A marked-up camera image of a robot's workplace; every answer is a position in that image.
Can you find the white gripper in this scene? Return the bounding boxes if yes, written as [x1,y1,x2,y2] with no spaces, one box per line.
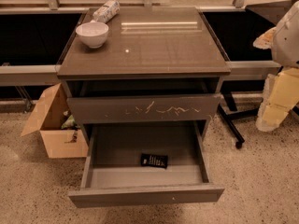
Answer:
[253,1,299,132]

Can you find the black rxbar chocolate wrapper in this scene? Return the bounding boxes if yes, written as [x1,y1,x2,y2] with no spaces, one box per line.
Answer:
[140,154,168,169]

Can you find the closed scratched top drawer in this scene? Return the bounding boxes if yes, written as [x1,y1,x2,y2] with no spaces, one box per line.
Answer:
[67,94,221,124]

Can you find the grey drawer cabinet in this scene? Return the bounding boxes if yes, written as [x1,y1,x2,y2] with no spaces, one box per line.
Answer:
[56,6,232,209]

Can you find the open grey middle drawer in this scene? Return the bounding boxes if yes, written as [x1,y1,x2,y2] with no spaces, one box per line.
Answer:
[69,121,224,208]

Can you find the white blue snack bag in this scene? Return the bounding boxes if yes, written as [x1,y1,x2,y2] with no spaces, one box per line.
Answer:
[93,0,120,23]

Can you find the white ceramic bowl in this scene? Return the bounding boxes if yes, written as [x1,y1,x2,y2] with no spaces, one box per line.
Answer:
[76,22,109,49]

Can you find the items inside cardboard box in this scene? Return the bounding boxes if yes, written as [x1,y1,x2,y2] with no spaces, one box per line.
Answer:
[61,110,79,143]

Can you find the open cardboard box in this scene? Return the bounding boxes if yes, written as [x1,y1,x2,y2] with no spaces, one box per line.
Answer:
[21,84,88,158]

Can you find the metal window railing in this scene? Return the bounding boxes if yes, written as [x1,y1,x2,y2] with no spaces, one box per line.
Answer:
[0,0,299,87]

